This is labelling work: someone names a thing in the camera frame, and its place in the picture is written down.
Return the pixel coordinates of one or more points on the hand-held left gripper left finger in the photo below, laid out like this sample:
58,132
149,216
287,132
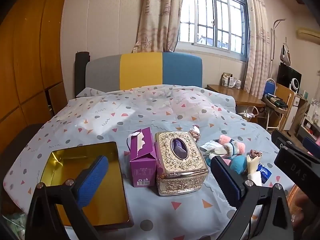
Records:
92,177

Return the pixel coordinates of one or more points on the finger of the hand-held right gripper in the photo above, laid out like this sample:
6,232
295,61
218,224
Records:
282,138
312,146

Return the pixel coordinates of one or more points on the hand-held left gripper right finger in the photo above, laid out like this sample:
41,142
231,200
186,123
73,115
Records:
225,177

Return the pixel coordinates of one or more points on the blue plush toy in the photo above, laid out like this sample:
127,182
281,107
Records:
238,164

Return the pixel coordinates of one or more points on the white knit glove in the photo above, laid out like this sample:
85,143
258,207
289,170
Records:
226,149

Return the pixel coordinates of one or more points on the gold rectangular tin box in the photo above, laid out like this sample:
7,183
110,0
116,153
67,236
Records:
75,155

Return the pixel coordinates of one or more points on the cream elastic bandage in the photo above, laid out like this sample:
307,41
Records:
252,170

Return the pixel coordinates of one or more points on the rose pink satin scrunchie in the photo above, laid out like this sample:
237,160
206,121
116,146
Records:
255,153

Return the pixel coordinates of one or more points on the blue pocket tissue packet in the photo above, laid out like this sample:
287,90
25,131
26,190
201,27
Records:
265,173

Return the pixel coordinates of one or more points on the white plastic packet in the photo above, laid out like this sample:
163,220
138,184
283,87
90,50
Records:
208,146

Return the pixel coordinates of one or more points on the pink fuzzy sock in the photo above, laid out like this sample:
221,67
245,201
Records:
225,139

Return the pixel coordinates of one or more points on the dusty mauve satin scrunchie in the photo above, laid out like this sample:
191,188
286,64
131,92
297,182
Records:
195,134

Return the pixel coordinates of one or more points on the round wooden side table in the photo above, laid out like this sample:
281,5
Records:
273,107

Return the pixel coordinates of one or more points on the ornate gold tissue box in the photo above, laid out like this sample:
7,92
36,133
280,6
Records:
180,175

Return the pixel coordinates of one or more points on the purple cardboard tissue box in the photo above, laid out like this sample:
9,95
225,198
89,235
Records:
142,170

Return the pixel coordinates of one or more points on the blue chair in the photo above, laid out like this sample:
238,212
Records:
269,87

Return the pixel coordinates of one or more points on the white desk fan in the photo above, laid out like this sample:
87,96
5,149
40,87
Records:
295,84

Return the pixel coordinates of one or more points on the wooden desk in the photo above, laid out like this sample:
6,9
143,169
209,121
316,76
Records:
237,96

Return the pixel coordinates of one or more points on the black monitor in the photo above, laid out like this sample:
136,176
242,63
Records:
287,73

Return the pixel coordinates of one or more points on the white product box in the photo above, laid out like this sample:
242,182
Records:
236,83

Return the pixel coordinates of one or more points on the dark grey bedside bench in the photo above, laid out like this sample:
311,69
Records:
20,140

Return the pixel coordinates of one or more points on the small brown carton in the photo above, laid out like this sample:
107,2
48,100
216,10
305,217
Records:
227,78

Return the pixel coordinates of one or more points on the hanging bag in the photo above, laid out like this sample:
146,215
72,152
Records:
285,53

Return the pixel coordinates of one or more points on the green white paper packets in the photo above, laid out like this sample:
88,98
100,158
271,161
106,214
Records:
16,221

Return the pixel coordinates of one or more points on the white patterned bed sheet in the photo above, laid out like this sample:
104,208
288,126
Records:
150,110

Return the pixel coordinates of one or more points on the metal clothes rack pole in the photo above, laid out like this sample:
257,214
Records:
272,42

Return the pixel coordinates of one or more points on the beige printed curtain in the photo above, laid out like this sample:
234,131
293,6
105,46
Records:
157,17
257,42

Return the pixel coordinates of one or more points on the black rolled mat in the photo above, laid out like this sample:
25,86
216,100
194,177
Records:
81,75

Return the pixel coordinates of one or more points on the cream air conditioner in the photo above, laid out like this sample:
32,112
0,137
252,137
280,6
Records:
308,35

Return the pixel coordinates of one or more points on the grey yellow blue headboard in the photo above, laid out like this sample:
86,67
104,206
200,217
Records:
142,72

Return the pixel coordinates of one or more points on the wooden wardrobe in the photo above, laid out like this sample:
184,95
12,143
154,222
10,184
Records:
30,67

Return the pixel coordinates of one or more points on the barred window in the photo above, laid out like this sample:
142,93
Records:
215,17

